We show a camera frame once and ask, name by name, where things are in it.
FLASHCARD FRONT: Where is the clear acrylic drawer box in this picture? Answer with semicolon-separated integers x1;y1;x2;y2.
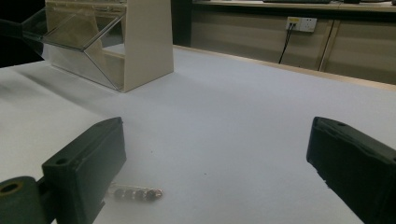
21;0;175;93

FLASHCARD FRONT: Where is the black power cable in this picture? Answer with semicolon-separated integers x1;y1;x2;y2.
278;22;296;64

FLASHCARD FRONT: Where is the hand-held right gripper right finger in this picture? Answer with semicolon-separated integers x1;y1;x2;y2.
305;116;396;224

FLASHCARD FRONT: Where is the white table mat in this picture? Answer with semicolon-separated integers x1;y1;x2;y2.
0;46;396;224

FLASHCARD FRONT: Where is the white wall socket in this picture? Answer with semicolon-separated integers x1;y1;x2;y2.
285;16;318;33

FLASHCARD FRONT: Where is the clear plastic tilt drawer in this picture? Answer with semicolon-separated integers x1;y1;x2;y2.
46;43;126;91
21;6;126;52

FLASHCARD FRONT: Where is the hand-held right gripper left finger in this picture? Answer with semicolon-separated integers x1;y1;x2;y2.
41;117;127;224

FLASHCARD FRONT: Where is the black metal post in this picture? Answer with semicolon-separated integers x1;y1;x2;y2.
171;0;192;48

